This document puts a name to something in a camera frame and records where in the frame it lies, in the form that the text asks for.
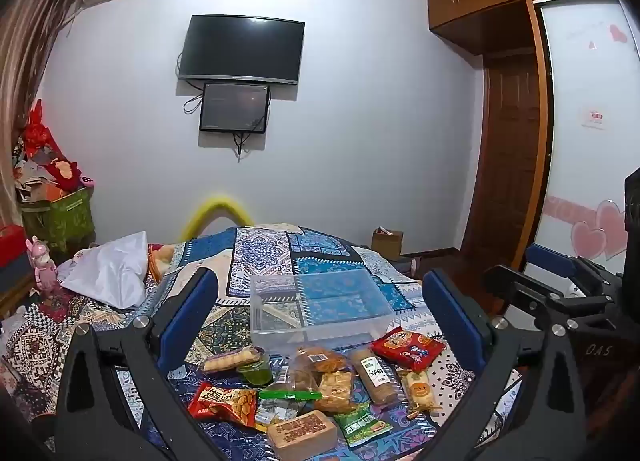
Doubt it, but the white plastic bag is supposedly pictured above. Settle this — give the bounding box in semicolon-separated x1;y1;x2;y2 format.
60;231;150;312

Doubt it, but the green gift box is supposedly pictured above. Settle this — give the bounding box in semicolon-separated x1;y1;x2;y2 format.
15;100;96;202

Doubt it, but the pink toy figure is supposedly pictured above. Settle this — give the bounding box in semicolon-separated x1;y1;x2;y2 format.
26;236;58;299

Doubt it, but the green pea packet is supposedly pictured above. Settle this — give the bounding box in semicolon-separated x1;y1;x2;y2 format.
332;403;394;451

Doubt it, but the small black wall monitor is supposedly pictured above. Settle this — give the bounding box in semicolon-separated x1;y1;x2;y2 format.
199;83;271;134

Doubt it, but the black wall television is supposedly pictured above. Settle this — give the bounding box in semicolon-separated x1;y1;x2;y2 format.
177;15;306;86

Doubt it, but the clear biscuit packet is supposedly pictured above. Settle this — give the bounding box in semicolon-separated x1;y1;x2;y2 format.
200;347;265;375

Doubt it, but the green stick packet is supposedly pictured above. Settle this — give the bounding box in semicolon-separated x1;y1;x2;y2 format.
258;388;322;402

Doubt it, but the orange fried noodle packet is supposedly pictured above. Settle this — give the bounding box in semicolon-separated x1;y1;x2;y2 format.
295;346;351;374

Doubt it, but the brown wooden door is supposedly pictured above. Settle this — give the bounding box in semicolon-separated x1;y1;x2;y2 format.
460;53;541;262

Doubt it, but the brown block packet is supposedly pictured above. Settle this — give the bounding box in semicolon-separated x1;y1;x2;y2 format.
266;409;339;459

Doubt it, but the red cartoon snack packet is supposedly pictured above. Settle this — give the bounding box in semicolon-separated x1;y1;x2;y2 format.
370;326;447;373

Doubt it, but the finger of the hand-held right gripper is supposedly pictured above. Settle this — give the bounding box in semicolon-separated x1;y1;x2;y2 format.
525;243;622;294
482;265;625;337

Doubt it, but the green jelly cup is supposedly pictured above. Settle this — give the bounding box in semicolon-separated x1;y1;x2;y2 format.
236;355;273;388

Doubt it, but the red flat box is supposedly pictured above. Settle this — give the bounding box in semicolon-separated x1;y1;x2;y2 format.
0;225;33;287

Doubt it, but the yellow rice crisp packet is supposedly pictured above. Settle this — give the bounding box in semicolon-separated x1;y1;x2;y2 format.
315;370;358;414

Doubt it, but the green patterned box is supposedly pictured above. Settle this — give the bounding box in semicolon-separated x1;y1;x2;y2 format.
20;188;96;252

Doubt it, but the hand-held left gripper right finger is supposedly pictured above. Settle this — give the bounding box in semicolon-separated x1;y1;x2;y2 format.
422;268;588;461

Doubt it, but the cardboard box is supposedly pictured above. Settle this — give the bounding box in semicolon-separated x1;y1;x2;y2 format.
371;227;405;262

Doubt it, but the white sliding wardrobe door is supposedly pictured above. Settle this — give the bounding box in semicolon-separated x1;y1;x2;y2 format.
532;0;640;292

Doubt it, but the striped brown curtain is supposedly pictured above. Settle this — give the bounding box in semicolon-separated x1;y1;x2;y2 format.
0;0;88;226

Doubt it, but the small silver snack packet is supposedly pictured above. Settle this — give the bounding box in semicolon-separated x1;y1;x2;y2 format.
255;398;301;432

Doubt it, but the brown roll packet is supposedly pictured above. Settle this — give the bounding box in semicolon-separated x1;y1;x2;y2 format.
348;347;401;407

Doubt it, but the clear bag of brown cookies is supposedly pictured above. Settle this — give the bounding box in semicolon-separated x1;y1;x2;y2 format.
277;361;321;392

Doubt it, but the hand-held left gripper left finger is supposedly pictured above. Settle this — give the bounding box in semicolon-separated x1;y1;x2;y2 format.
54;266;221;461

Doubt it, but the red peanut packet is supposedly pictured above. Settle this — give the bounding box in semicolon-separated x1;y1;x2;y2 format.
188;381;258;428

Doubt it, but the yellow white cake packet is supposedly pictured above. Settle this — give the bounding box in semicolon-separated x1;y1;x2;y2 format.
400;370;441;419

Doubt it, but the yellow curved tube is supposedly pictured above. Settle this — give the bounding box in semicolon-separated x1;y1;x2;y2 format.
181;195;253;242

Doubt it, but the clear plastic container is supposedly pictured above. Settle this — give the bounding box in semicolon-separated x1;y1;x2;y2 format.
249;268;397;354

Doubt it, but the pink heart sticker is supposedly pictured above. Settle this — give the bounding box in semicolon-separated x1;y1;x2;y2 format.
545;196;628;262

